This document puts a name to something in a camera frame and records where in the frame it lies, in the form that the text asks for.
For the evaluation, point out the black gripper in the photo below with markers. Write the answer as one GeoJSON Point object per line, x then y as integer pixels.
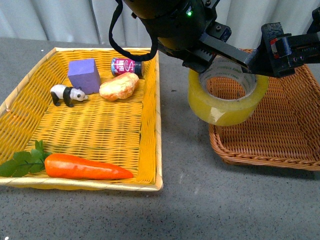
{"type": "Point", "coordinates": [196, 40]}

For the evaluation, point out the orange toy carrot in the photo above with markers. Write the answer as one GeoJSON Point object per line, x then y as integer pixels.
{"type": "Point", "coordinates": [60, 165]}

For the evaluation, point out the brown wicker basket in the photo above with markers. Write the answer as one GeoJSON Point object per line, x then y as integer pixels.
{"type": "Point", "coordinates": [284, 130]}

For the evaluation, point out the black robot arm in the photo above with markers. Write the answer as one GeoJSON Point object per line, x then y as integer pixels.
{"type": "Point", "coordinates": [156, 15]}

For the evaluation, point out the panda figurine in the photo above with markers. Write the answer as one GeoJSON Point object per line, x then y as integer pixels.
{"type": "Point", "coordinates": [68, 94]}

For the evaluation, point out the purple foam block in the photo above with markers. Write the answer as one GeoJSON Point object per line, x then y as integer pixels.
{"type": "Point", "coordinates": [84, 74]}

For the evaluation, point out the toy bread loaf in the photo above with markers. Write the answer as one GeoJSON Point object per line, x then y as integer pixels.
{"type": "Point", "coordinates": [120, 87]}

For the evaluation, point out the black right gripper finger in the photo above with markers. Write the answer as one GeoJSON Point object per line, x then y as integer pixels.
{"type": "Point", "coordinates": [280, 53]}

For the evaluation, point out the yellow packing tape roll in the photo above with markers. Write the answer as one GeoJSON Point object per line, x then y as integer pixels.
{"type": "Point", "coordinates": [225, 112]}

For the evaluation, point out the grey curtain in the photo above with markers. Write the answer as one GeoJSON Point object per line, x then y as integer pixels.
{"type": "Point", "coordinates": [88, 21]}

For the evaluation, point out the small red spice jar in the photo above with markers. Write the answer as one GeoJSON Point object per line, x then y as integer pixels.
{"type": "Point", "coordinates": [120, 66]}

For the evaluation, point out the yellow woven basket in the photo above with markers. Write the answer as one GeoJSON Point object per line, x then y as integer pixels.
{"type": "Point", "coordinates": [125, 132]}

